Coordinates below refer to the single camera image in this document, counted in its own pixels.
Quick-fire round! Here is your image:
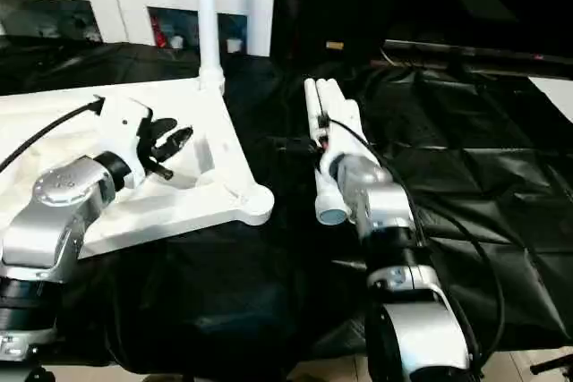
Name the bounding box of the white plastic table top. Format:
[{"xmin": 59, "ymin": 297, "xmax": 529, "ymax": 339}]
[{"xmin": 0, "ymin": 77, "xmax": 275, "ymax": 260}]

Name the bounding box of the white plastic table leg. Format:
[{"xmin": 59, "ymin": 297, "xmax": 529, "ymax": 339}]
[
  {"xmin": 315, "ymin": 80, "xmax": 335, "ymax": 119},
  {"xmin": 329, "ymin": 79, "xmax": 372, "ymax": 146},
  {"xmin": 305, "ymin": 79, "xmax": 348, "ymax": 225},
  {"xmin": 196, "ymin": 0, "xmax": 225, "ymax": 93}
]

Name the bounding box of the red carton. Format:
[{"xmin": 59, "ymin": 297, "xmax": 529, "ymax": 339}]
[{"xmin": 150, "ymin": 17, "xmax": 165, "ymax": 47}]

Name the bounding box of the black mat cloth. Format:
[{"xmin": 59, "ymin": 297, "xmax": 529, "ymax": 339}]
[{"xmin": 0, "ymin": 39, "xmax": 573, "ymax": 374}]

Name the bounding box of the white flat board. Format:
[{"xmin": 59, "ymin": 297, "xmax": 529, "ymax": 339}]
[{"xmin": 527, "ymin": 76, "xmax": 573, "ymax": 123}]

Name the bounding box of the black tripod leg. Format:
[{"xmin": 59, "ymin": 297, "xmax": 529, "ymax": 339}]
[{"xmin": 530, "ymin": 354, "xmax": 573, "ymax": 375}]

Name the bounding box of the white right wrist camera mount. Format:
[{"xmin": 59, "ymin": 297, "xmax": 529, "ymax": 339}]
[{"xmin": 320, "ymin": 99, "xmax": 363, "ymax": 177}]

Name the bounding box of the black left wrist camera cable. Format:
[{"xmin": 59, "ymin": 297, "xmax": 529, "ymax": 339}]
[{"xmin": 0, "ymin": 96, "xmax": 105, "ymax": 173}]

